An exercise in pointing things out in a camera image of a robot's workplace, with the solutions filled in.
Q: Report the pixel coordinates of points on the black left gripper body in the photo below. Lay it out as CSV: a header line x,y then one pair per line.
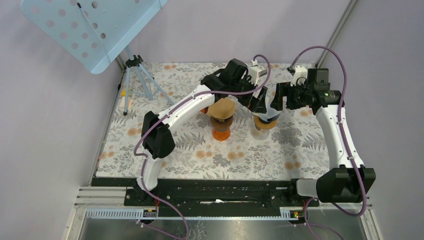
x,y
244,85

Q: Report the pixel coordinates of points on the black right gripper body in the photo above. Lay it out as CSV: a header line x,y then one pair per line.
x,y
296,96

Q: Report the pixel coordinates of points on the white paper coffee filter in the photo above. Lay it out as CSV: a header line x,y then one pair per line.
x,y
271,113

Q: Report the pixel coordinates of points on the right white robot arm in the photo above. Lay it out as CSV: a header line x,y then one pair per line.
x,y
347,180

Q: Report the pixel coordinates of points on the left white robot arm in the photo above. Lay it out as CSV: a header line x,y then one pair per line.
x,y
157,130

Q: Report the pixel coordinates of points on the orange glass carafe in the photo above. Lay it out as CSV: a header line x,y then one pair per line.
x,y
221,134

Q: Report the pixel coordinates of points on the floral tablecloth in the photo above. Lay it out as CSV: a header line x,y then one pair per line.
x,y
294,148

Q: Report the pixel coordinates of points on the clear glass carafe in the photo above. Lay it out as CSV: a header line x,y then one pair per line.
x,y
261,134

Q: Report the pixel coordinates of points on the light blue music stand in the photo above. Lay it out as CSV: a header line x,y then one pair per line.
x,y
95,32

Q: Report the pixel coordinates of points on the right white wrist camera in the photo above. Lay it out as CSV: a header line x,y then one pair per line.
x,y
299,75

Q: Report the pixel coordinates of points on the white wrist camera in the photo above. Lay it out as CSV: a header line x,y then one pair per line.
x,y
255,71
299,75

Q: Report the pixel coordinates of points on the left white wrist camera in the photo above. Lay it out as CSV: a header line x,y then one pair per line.
x,y
255,71

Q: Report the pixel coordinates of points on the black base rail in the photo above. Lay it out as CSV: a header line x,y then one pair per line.
x,y
217,198

